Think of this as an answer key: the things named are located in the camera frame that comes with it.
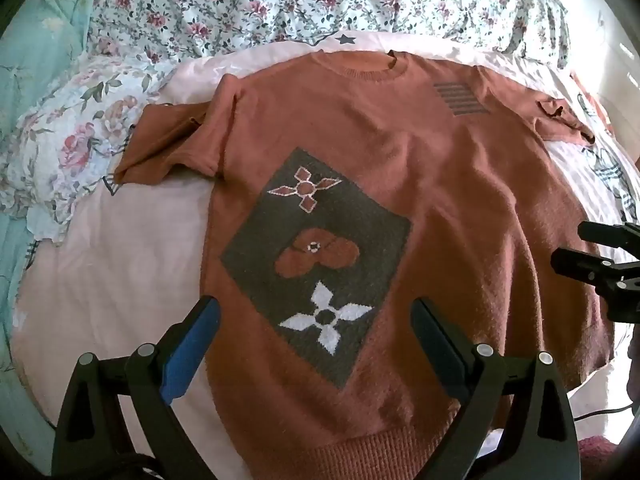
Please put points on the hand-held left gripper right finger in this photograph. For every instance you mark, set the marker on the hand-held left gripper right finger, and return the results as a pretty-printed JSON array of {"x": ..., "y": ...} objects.
[{"x": 440, "y": 350}]

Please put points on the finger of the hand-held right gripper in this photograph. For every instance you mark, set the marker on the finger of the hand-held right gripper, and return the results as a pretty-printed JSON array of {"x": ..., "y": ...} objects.
[
  {"x": 610, "y": 234},
  {"x": 585, "y": 265}
]

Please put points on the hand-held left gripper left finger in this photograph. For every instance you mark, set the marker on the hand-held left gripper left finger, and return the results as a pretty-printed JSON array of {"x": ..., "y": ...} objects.
[{"x": 192, "y": 345}]

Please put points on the rust knit sweater flower patch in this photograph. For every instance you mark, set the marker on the rust knit sweater flower patch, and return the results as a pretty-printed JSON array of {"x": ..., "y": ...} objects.
[{"x": 450, "y": 185}]

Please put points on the pink blanket with black stars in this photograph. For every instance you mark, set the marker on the pink blanket with black stars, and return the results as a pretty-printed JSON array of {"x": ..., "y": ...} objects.
[{"x": 125, "y": 270}]

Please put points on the maroon cloth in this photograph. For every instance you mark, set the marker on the maroon cloth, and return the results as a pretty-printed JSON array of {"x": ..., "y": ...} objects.
[{"x": 600, "y": 457}]

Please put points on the teal quilt with large roses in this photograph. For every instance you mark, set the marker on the teal quilt with large roses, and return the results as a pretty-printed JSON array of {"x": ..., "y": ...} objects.
[{"x": 60, "y": 125}]

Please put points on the white bedsheet small red flowers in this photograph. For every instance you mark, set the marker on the white bedsheet small red flowers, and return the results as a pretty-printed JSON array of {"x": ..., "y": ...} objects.
[{"x": 310, "y": 0}]

